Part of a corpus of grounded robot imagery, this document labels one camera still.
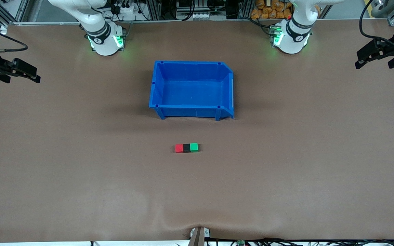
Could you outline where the grey curved tube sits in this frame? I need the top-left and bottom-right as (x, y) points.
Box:
(371, 0), (389, 18)

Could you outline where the orange packaged goods pile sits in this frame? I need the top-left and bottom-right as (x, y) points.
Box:
(251, 0), (292, 19)

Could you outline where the white power strip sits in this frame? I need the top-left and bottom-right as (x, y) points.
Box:
(113, 4), (149, 16)

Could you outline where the table cover mat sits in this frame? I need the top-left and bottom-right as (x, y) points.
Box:
(0, 19), (394, 244)

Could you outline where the blue plastic storage bin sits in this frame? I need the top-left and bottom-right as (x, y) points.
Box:
(149, 61), (234, 121)

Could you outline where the white terminal block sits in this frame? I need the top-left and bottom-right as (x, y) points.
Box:
(192, 13), (226, 19)

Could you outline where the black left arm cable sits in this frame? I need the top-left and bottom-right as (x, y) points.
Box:
(359, 0), (394, 43)

